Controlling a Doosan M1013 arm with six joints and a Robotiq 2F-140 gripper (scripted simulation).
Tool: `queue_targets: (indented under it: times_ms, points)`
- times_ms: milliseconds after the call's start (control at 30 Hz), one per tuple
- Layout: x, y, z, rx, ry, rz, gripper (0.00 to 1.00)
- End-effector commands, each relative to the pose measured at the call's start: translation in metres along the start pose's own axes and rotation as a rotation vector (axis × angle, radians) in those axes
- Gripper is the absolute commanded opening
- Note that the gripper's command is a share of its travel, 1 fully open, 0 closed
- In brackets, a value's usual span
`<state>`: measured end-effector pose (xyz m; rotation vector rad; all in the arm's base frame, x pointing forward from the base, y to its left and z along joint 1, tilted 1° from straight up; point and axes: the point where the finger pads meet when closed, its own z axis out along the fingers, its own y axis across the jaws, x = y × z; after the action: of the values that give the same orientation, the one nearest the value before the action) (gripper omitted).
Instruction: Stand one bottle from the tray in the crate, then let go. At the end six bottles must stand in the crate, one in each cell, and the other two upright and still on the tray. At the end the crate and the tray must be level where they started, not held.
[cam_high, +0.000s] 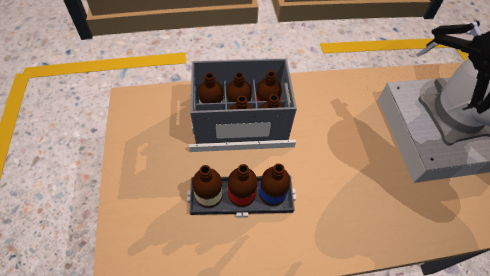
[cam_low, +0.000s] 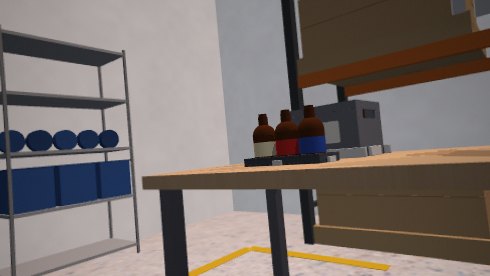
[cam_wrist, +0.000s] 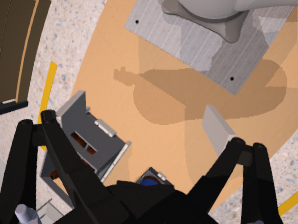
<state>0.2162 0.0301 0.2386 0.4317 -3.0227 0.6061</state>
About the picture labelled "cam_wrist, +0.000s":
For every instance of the grey divided crate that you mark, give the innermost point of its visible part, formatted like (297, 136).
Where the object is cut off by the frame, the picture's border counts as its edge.
(106, 148)

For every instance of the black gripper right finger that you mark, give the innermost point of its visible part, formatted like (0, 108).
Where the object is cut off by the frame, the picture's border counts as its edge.
(259, 202)

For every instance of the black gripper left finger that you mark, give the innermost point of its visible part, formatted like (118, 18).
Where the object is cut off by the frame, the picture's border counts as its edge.
(18, 190)

